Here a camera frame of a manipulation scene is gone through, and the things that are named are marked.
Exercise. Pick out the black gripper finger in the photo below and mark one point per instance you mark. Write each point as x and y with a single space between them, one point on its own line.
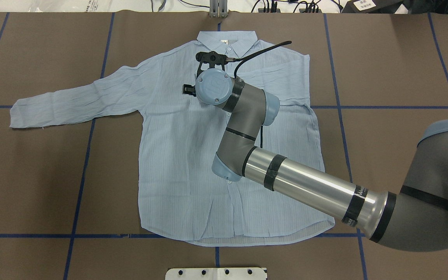
189 90

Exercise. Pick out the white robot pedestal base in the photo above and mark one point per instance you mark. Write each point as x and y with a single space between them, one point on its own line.
236 273

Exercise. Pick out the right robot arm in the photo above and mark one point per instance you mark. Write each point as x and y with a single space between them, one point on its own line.
415 219

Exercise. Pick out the light blue button shirt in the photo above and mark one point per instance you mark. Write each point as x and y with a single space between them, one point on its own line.
179 196

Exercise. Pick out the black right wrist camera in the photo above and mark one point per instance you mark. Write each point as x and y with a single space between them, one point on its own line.
211 58

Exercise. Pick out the aluminium frame post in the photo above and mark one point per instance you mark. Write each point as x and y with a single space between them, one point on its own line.
218 8

